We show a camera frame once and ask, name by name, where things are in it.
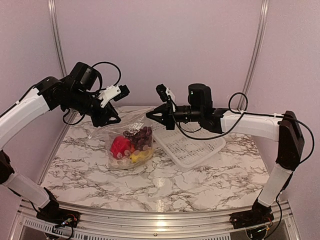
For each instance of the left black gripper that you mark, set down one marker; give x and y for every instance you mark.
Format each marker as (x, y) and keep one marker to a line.
(100, 119)

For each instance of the white plastic basket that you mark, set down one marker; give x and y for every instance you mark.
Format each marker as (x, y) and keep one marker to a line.
(186, 153)

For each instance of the right aluminium frame post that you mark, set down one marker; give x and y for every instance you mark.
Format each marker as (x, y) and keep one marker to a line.
(259, 38)

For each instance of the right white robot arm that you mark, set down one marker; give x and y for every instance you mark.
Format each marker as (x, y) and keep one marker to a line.
(283, 129)

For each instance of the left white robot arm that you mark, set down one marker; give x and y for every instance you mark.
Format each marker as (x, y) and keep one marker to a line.
(50, 93)

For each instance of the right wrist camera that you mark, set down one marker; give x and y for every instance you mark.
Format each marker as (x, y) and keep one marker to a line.
(165, 93)

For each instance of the left aluminium frame post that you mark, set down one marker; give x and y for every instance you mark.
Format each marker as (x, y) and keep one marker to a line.
(56, 36)

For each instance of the fake purple grapes bunch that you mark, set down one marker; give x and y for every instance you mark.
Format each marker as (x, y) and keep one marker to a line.
(140, 139)

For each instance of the front aluminium frame rail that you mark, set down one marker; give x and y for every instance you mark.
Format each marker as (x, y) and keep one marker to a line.
(109, 224)

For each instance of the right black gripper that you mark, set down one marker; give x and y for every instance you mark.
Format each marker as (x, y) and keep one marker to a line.
(167, 119)

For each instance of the clear zip top bag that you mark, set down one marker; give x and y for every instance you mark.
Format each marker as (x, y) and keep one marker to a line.
(130, 121)

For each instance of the fake red pepper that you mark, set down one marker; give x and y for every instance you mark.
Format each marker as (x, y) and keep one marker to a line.
(121, 147)

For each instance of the aluminium frame post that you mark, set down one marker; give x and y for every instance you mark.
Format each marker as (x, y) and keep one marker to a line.
(56, 36)
(259, 38)

